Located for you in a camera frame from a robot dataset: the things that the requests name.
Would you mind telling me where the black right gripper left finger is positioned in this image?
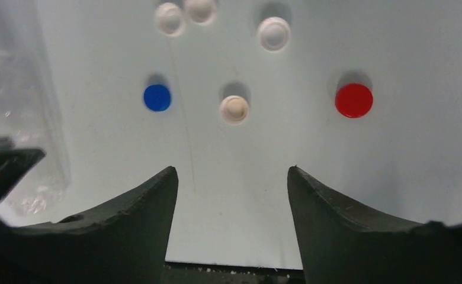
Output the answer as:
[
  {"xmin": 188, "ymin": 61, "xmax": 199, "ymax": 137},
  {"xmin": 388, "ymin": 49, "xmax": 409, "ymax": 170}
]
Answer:
[{"xmin": 0, "ymin": 166, "xmax": 178, "ymax": 283}]

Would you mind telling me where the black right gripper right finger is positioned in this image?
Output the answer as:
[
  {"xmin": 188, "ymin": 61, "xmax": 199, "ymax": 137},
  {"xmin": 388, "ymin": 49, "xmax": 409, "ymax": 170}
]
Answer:
[{"xmin": 287, "ymin": 166, "xmax": 462, "ymax": 283}]

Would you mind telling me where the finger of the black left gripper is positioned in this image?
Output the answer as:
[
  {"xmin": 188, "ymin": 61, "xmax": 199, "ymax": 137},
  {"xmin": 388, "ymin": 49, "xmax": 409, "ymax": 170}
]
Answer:
[{"xmin": 0, "ymin": 137, "xmax": 46, "ymax": 202}]

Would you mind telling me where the clear ribbed plastic bottle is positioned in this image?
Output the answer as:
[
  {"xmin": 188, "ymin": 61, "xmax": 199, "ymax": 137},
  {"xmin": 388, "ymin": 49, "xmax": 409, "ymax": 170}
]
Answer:
[{"xmin": 0, "ymin": 1, "xmax": 70, "ymax": 216}]

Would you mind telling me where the red bottle cap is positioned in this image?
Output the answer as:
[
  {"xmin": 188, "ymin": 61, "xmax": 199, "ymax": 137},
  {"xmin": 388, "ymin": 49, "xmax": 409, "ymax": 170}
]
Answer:
[{"xmin": 335, "ymin": 83, "xmax": 374, "ymax": 118}]

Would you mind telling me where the blue bottle cap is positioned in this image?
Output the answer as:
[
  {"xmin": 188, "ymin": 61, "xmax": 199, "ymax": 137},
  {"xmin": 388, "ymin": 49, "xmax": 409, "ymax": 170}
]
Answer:
[{"xmin": 143, "ymin": 84, "xmax": 172, "ymax": 112}]

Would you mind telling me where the cream bottle cap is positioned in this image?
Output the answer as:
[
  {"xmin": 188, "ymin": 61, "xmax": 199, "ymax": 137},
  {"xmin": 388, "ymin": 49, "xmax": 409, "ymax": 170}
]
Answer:
[{"xmin": 220, "ymin": 95, "xmax": 249, "ymax": 125}]

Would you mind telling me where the white bottle cap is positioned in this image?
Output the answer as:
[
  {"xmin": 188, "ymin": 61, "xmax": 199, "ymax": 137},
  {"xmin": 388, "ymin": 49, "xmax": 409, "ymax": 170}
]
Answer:
[
  {"xmin": 256, "ymin": 17, "xmax": 291, "ymax": 53},
  {"xmin": 155, "ymin": 2, "xmax": 185, "ymax": 37},
  {"xmin": 184, "ymin": 0, "xmax": 217, "ymax": 25}
]

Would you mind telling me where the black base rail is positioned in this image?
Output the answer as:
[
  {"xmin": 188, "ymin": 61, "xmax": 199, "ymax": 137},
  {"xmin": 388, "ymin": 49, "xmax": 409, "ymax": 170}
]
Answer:
[{"xmin": 161, "ymin": 262, "xmax": 306, "ymax": 284}]

